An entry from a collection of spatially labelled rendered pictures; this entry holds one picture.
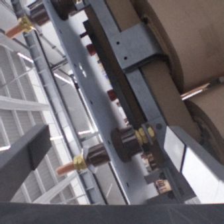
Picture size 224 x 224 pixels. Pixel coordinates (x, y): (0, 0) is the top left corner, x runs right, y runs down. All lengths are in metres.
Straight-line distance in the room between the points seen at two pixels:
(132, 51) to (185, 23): 0.18
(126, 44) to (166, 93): 0.23
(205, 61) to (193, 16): 0.14
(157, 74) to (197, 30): 0.19
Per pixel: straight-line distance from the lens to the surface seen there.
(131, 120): 0.83
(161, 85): 0.62
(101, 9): 0.71
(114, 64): 0.93
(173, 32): 0.54
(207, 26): 0.58
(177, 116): 0.61
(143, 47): 0.56
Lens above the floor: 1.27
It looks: 7 degrees up
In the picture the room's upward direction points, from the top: 115 degrees counter-clockwise
